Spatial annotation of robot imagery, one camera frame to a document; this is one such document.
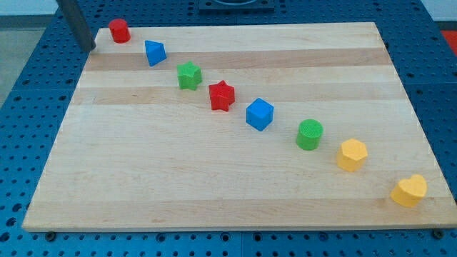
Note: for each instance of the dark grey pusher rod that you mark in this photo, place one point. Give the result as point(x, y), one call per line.
point(77, 23)

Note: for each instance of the red cylinder block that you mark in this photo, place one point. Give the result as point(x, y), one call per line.
point(119, 31)

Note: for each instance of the blue triangle block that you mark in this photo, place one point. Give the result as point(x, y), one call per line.
point(155, 52)

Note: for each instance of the green star block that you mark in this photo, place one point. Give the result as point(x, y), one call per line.
point(189, 76)

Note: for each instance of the light wooden board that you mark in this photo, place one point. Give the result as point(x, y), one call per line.
point(134, 152)

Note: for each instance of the red star block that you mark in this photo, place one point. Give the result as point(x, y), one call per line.
point(221, 95)

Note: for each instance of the blue cube block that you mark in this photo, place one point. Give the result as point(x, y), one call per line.
point(259, 114)

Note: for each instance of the green cylinder block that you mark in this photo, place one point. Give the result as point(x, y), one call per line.
point(309, 134)

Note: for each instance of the yellow hexagon block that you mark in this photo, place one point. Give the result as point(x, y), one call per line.
point(351, 155)

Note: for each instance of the yellow heart block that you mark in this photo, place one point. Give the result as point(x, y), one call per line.
point(408, 192)

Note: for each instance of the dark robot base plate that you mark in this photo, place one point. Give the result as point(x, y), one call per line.
point(213, 6)

